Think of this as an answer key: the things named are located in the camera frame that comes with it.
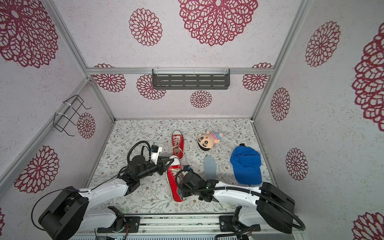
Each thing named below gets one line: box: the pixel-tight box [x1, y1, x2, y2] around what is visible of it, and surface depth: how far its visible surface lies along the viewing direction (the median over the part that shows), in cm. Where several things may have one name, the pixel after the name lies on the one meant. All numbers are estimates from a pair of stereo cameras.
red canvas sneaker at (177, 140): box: [171, 129, 184, 161], surface depth 105 cm
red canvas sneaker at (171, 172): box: [165, 155, 186, 203], surface depth 79 cm
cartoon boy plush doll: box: [197, 129, 223, 151], surface depth 101 cm
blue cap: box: [230, 143, 262, 186], surface depth 94 cm
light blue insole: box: [204, 155, 217, 180], surface depth 97 cm
